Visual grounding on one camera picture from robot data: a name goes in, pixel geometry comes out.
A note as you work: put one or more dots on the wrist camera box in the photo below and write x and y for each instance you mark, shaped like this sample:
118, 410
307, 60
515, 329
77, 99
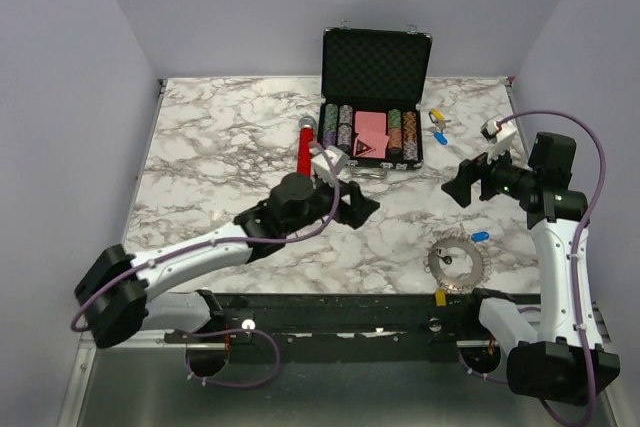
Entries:
327, 165
500, 137

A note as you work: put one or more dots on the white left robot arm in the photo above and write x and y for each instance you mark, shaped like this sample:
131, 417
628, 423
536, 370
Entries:
124, 293

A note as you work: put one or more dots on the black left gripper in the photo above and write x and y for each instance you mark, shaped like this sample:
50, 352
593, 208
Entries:
357, 211

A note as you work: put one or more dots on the round metal keyring disc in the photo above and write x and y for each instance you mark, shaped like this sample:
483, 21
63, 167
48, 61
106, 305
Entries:
470, 267

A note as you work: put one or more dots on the blue key tag far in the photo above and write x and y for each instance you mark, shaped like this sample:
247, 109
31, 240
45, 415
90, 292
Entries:
440, 138

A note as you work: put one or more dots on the yellow key tag far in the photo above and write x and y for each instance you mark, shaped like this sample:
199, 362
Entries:
437, 114

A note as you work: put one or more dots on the pink playing card deck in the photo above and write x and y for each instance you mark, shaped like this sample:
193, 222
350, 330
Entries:
375, 122

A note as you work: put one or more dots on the blue key tag on disc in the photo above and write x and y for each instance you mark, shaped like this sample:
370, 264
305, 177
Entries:
480, 236

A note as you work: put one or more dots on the red chip stack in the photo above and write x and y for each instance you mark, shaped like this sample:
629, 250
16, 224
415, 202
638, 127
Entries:
395, 143

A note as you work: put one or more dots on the orange black chip stack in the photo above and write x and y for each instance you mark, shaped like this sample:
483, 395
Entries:
409, 126

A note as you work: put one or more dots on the red glitter microphone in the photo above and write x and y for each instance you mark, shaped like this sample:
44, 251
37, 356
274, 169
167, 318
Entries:
307, 129

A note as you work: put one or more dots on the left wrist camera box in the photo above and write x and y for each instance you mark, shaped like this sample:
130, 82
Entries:
327, 165

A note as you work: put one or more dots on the black triangular all-in button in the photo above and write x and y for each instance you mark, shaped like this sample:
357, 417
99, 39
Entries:
361, 148

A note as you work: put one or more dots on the yellow key tag on disc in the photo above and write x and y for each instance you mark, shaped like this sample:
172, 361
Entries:
440, 298

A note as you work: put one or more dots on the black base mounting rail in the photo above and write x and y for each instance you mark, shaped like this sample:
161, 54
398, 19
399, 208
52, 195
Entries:
344, 328

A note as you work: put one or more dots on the green chip stack right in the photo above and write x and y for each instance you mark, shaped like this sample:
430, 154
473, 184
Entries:
394, 119

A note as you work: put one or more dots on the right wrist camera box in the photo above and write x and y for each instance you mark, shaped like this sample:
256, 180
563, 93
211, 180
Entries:
500, 137

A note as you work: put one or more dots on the black poker chip case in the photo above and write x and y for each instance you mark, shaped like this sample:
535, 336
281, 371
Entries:
376, 71

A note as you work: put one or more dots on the orange blue lower chip stack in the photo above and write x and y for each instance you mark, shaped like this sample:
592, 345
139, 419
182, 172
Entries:
343, 140

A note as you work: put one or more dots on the loose pink playing cards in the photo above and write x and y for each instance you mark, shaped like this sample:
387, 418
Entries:
379, 142

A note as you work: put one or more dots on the green blue chip stack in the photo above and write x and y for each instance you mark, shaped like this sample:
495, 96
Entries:
331, 117

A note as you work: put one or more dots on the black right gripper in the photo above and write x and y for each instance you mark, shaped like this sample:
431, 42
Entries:
460, 186

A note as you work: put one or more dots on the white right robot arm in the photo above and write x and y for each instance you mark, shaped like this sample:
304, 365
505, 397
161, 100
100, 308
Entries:
563, 358

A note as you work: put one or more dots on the purple chip stack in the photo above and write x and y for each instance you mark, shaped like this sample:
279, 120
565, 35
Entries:
329, 139

